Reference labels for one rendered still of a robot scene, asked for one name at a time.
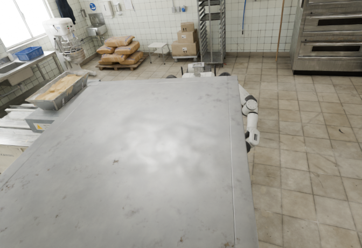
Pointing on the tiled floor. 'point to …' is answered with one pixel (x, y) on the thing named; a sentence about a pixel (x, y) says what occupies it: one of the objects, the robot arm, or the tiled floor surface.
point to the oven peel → (281, 16)
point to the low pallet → (123, 64)
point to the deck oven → (328, 28)
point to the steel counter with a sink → (16, 73)
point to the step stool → (159, 49)
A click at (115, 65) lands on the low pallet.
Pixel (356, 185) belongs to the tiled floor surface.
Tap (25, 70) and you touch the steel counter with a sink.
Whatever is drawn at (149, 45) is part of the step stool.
